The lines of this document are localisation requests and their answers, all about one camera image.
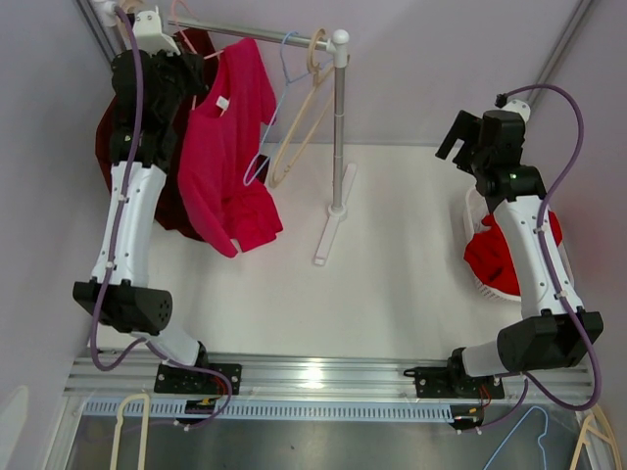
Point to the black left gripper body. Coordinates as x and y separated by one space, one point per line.
176 74

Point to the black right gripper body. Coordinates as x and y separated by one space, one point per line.
478 159

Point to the pink thin hanger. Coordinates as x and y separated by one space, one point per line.
198 42

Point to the magenta pink t shirt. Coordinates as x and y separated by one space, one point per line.
223 137

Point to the light blue thin hanger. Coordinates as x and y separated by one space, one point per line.
253 169

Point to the red t shirt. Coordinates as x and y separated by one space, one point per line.
488 257

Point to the beige wooden hanger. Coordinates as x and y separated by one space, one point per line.
319 74

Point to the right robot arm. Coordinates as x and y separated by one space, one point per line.
555 330

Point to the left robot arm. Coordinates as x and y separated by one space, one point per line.
149 90

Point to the beige hanger on rack left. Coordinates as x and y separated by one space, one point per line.
131 6

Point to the dark maroon t shirt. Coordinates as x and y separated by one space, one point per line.
170 211

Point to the beige hanger bottom right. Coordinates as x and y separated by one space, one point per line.
596 447

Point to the white perforated plastic basket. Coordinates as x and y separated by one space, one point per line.
475 209

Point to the silver clothes rack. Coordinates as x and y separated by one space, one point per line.
343 177

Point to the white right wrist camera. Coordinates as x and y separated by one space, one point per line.
503 102

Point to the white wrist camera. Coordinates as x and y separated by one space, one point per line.
503 102
148 30

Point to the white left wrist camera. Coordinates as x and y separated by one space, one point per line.
148 30

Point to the aluminium corner frame post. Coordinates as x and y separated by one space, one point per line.
574 24

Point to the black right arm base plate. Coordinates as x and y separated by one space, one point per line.
449 383

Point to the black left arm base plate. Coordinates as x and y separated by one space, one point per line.
179 381

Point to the aluminium frame rail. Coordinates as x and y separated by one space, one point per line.
263 377

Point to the white slotted cable duct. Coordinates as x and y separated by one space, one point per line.
352 411

